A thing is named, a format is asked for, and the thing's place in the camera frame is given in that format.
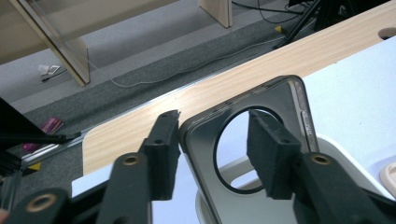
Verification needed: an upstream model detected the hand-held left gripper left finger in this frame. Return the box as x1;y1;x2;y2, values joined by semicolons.
138;109;181;202

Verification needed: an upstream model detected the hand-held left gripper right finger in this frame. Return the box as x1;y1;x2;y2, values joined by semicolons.
246;109;303;200

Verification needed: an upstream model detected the white table mat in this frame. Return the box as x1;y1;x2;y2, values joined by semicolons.
71;35;396;224

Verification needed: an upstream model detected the pink packet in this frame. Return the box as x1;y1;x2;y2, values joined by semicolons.
21;117;64;153

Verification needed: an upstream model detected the black stand leg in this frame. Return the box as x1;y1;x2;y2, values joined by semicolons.
273;0;323;50

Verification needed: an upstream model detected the crumpled white paper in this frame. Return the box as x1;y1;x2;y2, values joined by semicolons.
37;63;62;77

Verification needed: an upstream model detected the black metal stand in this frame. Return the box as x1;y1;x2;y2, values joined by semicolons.
0;96;82;176

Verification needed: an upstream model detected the aluminium floor rail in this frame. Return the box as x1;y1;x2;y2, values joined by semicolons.
0;132;85;216

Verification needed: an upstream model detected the wooden shelf frame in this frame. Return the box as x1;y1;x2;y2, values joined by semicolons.
0;0;233;88

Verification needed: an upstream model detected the black floor cable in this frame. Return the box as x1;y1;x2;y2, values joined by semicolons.
232;0;304;16
256;0;304;25

